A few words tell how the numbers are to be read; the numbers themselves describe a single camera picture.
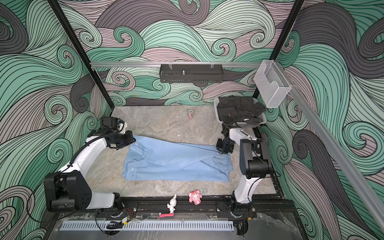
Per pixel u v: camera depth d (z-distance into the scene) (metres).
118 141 0.70
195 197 0.74
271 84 0.79
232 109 1.11
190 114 1.10
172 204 0.73
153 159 0.88
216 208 0.73
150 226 0.70
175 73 0.95
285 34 0.80
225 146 0.82
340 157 0.50
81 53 0.88
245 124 1.01
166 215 0.67
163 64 0.93
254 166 0.49
